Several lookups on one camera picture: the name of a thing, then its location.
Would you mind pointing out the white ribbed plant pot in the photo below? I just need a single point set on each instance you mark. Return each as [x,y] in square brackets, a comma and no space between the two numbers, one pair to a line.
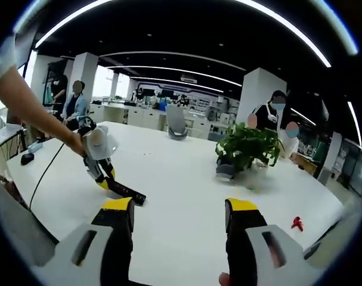
[259,164]

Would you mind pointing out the grey rounded object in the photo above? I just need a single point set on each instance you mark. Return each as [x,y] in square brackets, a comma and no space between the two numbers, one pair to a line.
[224,172]

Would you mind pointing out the person's left hand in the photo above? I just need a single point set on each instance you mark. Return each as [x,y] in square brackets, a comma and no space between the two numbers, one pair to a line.
[77,143]

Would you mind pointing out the green leafy potted plant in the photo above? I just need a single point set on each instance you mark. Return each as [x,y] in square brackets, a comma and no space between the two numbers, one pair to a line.
[249,146]

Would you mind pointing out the white cabinet row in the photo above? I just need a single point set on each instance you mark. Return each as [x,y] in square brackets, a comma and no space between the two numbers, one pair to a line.
[139,116]

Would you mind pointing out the blue framed wall display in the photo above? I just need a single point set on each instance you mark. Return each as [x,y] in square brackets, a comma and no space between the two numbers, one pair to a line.
[174,88]

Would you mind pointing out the ceiling air conditioner unit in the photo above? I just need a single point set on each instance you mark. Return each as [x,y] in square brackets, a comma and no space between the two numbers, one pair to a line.
[189,80]

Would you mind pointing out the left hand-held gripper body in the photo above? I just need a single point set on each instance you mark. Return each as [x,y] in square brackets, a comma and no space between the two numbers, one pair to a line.
[100,143]

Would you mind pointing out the black computer mouse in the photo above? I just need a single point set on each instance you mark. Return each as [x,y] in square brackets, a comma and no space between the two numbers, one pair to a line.
[27,158]

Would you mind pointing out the ceiling light strips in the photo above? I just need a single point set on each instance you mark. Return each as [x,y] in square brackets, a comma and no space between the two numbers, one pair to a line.
[288,24]

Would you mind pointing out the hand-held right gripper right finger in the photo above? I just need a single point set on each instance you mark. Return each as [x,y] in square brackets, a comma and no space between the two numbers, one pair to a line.
[246,247]

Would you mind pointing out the brown wooden desk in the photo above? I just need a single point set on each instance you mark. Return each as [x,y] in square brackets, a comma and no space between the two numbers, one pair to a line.
[304,164]

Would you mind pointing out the red plastic clamp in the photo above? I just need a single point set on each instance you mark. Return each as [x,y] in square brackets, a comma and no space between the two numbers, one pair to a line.
[297,224]

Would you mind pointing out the white power strip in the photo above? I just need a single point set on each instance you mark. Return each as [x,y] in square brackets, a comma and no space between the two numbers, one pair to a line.
[36,146]

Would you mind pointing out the black remote control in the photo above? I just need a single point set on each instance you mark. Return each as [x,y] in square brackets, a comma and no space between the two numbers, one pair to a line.
[130,190]

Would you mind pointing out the person's right hand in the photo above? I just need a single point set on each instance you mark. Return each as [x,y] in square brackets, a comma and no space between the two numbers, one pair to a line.
[224,280]

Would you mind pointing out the computer monitor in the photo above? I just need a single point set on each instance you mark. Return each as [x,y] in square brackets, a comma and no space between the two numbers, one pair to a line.
[6,134]

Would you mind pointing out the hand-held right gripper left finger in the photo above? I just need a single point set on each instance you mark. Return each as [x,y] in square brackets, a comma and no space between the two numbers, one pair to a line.
[115,247]

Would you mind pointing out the white neck-worn device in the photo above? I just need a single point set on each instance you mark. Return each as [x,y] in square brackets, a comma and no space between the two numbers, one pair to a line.
[273,116]

